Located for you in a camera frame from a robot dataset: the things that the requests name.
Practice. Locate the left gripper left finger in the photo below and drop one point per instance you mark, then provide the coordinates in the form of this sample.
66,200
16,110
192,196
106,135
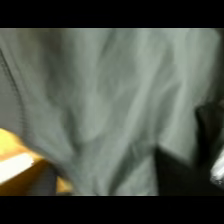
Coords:
41,181

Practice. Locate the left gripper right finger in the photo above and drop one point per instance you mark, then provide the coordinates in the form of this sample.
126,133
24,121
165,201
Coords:
173,176

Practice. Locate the olive green shirt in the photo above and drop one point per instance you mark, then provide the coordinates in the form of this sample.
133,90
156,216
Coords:
110,100

